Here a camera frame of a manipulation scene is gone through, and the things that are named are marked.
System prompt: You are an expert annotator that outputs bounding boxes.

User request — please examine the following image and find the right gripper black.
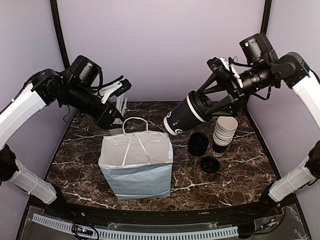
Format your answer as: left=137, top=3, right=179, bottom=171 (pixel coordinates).
left=197, top=59, right=276, bottom=116

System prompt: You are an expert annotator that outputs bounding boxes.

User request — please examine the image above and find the black paper coffee cup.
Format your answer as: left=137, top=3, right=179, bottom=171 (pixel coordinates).
left=163, top=96, right=205, bottom=136

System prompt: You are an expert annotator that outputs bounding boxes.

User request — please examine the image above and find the light blue paper bag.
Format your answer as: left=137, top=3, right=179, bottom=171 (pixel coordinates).
left=98, top=128, right=174, bottom=200

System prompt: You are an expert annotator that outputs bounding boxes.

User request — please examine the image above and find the black plastic cup lid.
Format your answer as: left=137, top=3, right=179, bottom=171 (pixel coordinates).
left=186, top=90, right=214, bottom=123

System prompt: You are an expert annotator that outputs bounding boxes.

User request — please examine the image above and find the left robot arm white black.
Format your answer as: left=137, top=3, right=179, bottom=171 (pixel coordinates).
left=0, top=55, right=132, bottom=218

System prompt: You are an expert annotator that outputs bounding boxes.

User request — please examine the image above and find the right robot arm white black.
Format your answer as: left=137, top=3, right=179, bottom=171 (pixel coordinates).
left=194, top=33, right=320, bottom=126

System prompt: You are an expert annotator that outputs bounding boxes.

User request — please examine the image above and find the stack of paper coffee cups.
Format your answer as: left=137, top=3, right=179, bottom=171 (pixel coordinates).
left=212, top=116, right=238, bottom=157

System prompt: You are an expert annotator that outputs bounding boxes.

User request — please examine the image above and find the bundle of wrapped white straws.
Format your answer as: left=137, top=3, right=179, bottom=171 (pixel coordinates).
left=113, top=94, right=128, bottom=125

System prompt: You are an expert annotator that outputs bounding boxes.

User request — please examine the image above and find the white cup holding straws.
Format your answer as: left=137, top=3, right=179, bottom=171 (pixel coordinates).
left=108, top=127, right=123, bottom=136

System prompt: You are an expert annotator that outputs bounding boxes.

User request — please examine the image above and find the stack of black lids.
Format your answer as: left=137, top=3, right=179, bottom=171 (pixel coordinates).
left=187, top=132, right=209, bottom=157

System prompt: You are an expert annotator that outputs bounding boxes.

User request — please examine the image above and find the black plastic lid on table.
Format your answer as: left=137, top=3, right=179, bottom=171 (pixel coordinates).
left=200, top=156, right=220, bottom=174

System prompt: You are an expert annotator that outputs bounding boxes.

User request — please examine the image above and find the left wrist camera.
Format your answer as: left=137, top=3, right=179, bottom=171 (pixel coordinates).
left=98, top=75, right=132, bottom=104

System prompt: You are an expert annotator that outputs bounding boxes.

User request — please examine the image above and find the black front frame rail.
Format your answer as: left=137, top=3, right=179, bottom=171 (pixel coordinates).
left=25, top=181, right=285, bottom=225

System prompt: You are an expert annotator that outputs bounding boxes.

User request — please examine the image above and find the white slotted cable duct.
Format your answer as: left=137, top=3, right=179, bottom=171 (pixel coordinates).
left=31, top=213, right=239, bottom=240

